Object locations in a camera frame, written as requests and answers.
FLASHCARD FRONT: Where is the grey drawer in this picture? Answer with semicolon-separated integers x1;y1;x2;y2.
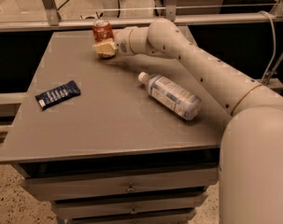
71;209;196;224
21;163;219;201
51;189;207;219

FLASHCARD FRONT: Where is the dark blue snack bar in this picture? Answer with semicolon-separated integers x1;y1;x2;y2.
35;80;81;110

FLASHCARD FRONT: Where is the white cable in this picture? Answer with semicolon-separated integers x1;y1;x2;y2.
258;10;277;83

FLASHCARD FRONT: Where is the top grey drawer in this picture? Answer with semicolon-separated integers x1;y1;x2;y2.
21;163;219;201

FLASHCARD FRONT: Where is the clear plastic water bottle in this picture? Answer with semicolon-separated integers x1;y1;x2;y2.
138;72;202;120

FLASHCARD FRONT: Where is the bottom grey drawer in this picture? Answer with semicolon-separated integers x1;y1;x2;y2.
71;209;196;224

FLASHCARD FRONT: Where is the grey metal railing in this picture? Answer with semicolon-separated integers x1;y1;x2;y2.
0;0;283;32

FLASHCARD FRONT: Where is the middle grey drawer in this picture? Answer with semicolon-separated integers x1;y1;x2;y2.
51;189;207;219

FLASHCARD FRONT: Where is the orange soda can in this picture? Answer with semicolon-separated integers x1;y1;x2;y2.
92;20;115;59

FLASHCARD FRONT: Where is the grey drawer cabinet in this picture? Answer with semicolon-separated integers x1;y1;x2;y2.
0;25;235;224

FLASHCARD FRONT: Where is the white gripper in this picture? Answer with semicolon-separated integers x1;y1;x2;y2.
92;27;136;56

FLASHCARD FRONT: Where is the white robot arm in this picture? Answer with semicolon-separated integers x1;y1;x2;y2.
93;18;283;224

